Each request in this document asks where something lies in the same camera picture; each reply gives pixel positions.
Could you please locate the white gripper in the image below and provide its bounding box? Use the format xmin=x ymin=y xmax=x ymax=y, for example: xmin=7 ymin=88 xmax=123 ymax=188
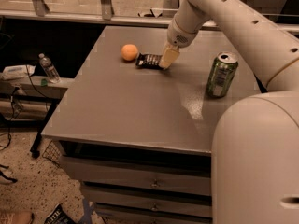
xmin=159 ymin=16 xmax=198 ymax=69

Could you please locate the black rxbar chocolate wrapper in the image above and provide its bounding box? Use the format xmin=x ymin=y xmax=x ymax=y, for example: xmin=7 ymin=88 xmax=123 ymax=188
xmin=135 ymin=53 xmax=162 ymax=69

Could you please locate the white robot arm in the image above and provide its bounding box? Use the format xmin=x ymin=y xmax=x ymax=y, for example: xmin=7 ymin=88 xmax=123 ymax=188
xmin=161 ymin=0 xmax=299 ymax=224

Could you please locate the orange fruit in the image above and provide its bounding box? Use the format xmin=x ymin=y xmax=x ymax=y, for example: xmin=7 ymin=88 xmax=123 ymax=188
xmin=121 ymin=44 xmax=138 ymax=62

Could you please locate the green soda can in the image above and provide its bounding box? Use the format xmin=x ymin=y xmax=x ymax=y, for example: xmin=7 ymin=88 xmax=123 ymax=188
xmin=206 ymin=51 xmax=238 ymax=98

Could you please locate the grey drawer cabinet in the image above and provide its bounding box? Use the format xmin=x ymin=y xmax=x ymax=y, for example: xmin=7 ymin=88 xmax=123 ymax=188
xmin=41 ymin=25 xmax=262 ymax=224

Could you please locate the clear plastic water bottle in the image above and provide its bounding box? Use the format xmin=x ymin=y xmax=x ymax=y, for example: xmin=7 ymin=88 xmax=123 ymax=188
xmin=38 ymin=53 xmax=60 ymax=83

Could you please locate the top grey drawer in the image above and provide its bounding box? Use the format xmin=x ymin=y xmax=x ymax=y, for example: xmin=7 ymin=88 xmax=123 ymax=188
xmin=60 ymin=156 xmax=211 ymax=196

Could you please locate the grey drawer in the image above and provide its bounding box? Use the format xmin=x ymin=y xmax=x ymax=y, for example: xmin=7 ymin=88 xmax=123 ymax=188
xmin=80 ymin=184 xmax=212 ymax=217
xmin=94 ymin=203 xmax=212 ymax=224
xmin=60 ymin=156 xmax=211 ymax=196

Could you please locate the metal window railing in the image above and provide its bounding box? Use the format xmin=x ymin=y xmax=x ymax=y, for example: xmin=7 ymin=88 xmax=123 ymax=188
xmin=0 ymin=0 xmax=299 ymax=35

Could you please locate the low side bench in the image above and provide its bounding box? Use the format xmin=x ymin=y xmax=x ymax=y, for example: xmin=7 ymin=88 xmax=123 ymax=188
xmin=0 ymin=76 xmax=74 ymax=159

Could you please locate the white tissue packet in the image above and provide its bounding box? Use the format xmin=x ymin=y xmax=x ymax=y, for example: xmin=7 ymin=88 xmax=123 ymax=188
xmin=1 ymin=64 xmax=36 ymax=80

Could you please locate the middle grey drawer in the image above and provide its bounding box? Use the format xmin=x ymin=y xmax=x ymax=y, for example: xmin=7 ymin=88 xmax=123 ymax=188
xmin=80 ymin=184 xmax=212 ymax=217

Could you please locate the bottom grey drawer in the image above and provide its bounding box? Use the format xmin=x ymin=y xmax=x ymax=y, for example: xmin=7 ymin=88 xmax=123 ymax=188
xmin=94 ymin=203 xmax=212 ymax=224

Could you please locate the black chip bag on floor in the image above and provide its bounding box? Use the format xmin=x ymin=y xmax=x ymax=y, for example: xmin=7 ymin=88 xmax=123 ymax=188
xmin=44 ymin=204 xmax=76 ymax=224

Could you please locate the wire mesh basket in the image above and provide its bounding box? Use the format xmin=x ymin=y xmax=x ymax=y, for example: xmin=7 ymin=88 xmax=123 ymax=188
xmin=42 ymin=141 xmax=62 ymax=167

